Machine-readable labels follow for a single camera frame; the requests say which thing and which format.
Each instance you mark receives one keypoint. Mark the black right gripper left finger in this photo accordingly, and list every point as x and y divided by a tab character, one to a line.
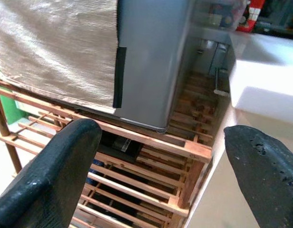
53	171

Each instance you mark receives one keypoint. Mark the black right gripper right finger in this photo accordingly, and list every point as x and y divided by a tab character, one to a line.
263	178

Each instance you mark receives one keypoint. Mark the silver mini fridge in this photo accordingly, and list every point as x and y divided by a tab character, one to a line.
149	59

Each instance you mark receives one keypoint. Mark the black box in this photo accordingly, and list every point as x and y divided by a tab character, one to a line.
118	152

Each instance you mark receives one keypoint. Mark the green panel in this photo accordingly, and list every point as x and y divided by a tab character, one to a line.
8	111

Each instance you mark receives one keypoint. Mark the wooden slatted rack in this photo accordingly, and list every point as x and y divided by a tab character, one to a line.
160	145

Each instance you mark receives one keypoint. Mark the silver foil sheet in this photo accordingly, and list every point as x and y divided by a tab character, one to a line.
53	47

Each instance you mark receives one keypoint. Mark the red espresso machine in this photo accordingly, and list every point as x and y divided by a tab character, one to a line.
252	14

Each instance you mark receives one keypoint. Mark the clear plastic container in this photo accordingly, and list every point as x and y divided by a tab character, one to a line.
222	14

